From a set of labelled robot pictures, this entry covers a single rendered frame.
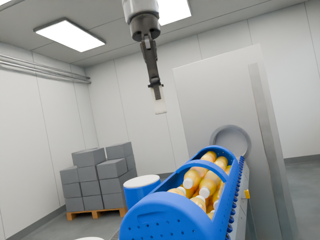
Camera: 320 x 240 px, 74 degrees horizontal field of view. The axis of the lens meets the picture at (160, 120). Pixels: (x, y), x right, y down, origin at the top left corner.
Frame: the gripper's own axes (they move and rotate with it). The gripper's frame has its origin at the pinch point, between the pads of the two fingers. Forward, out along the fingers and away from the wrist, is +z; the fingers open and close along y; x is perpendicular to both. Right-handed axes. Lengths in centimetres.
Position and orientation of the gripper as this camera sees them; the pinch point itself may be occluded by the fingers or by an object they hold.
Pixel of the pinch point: (158, 100)
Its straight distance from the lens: 54.1
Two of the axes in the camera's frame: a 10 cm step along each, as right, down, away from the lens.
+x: -9.8, 1.9, 0.3
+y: 0.3, 0.1, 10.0
